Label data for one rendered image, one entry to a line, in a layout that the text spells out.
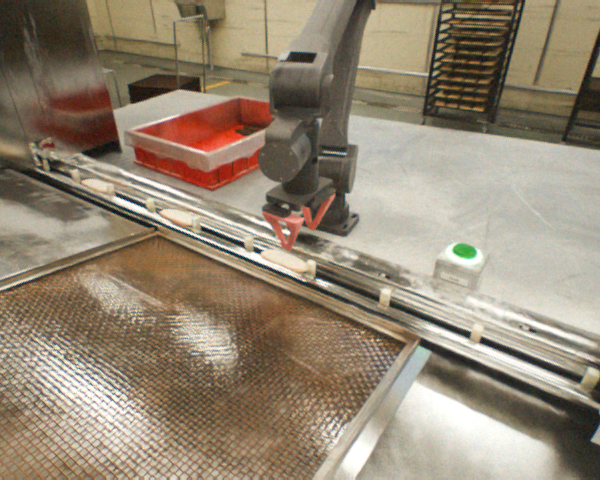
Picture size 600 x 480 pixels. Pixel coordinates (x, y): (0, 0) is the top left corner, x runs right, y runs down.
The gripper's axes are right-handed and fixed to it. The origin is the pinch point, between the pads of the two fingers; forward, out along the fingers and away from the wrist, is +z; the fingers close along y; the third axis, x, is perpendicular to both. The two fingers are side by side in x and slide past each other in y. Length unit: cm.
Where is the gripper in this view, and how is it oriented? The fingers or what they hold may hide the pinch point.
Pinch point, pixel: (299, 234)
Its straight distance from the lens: 71.9
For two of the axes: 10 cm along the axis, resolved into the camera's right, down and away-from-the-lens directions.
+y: 5.6, -4.5, 6.9
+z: 0.0, 8.4, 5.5
